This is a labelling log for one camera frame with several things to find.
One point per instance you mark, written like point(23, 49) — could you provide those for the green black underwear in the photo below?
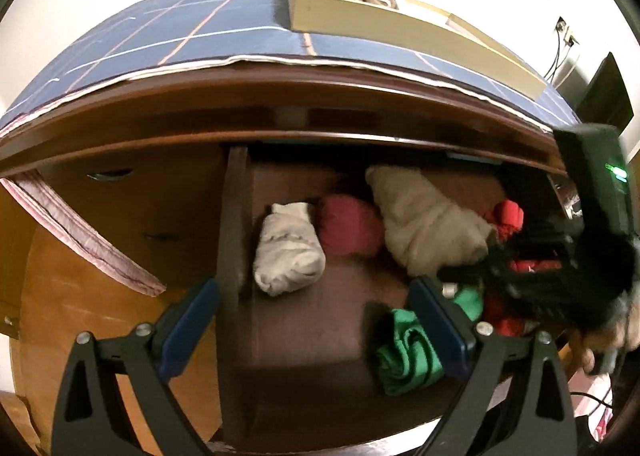
point(401, 356)

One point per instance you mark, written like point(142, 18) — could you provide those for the bright red garment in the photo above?
point(507, 217)

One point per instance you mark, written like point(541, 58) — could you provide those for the white wall outlet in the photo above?
point(571, 41)

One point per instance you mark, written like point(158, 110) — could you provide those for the pale pink underwear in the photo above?
point(424, 229)

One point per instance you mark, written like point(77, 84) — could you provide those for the black flat monitor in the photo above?
point(606, 100)

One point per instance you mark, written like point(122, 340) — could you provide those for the shallow cardboard tray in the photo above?
point(424, 28)

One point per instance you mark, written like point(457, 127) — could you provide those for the wooden drawer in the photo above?
point(294, 371)

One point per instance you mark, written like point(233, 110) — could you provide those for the person's right hand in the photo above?
point(596, 352)

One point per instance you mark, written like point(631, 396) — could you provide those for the white dotted underwear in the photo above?
point(289, 255)

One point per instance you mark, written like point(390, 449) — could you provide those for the dark red underwear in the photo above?
point(349, 227)

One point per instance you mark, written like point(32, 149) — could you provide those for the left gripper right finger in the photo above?
point(514, 398)

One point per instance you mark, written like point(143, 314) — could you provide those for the dark wooden dresser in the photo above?
point(250, 101)

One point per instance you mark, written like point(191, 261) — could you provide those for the blue plaid cloth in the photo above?
point(159, 37)

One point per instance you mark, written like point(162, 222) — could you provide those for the dark wall outlet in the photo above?
point(560, 25)

